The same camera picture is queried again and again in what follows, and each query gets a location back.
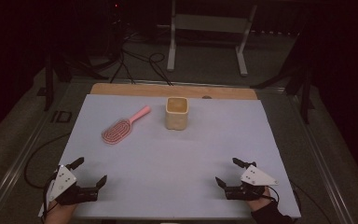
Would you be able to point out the pink hairbrush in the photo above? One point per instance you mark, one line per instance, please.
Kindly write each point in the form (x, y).
(120, 130)

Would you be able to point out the person's right hand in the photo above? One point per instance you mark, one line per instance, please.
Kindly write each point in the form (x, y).
(261, 203)

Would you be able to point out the person's left hand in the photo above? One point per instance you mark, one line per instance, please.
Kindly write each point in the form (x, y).
(57, 214)

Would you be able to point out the dark metal stand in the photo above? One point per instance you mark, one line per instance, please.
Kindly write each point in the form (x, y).
(306, 93)
(49, 87)

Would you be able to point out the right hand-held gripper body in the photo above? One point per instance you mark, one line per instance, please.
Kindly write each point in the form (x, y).
(256, 178)

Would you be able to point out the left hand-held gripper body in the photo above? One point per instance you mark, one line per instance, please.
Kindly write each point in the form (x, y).
(64, 182)

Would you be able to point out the cream square ceramic cup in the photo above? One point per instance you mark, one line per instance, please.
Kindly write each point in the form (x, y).
(176, 119)

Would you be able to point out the white metal stand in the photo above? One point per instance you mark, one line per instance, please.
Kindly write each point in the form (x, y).
(209, 23)

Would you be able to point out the wooden table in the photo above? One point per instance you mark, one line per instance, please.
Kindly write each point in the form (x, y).
(155, 90)

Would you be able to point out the black floor socket frame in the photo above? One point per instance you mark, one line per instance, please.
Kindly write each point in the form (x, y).
(61, 116)

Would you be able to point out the white table cover sheet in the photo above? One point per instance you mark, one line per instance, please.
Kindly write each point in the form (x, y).
(167, 161)

